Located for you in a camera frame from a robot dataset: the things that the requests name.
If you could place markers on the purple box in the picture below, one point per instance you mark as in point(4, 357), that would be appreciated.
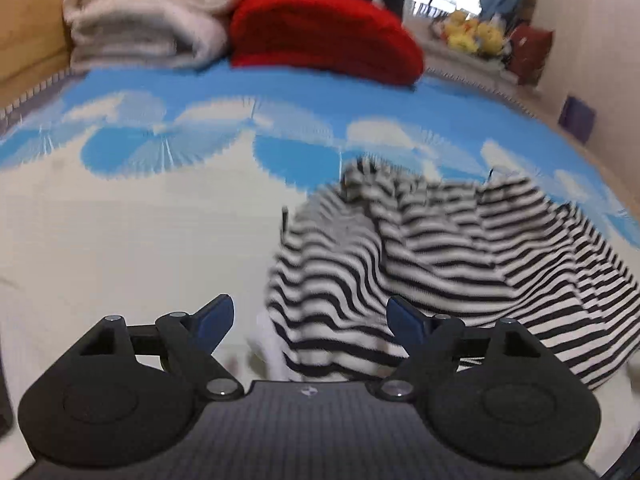
point(577, 118)

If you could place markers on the black object at bedside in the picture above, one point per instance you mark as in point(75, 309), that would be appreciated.
point(6, 412)

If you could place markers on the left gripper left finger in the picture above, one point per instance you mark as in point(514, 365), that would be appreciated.
point(122, 394)

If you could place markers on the red knitted blanket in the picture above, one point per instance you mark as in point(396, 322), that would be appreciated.
point(349, 37)

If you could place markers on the dark red cushion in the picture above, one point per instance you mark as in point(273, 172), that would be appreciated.
point(531, 47)

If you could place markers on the black white striped garment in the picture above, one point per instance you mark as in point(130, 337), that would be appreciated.
point(470, 250)

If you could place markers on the folded grey white quilt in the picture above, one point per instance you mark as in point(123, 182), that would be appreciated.
point(183, 34)

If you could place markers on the wooden bed frame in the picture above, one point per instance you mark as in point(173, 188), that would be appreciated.
point(34, 45)

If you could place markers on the blue white patterned bedspread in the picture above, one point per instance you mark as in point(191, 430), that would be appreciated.
point(143, 193)

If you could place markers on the yellow plush toys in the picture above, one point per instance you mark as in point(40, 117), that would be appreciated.
point(466, 33)

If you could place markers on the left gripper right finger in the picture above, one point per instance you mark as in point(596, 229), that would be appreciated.
point(496, 395)

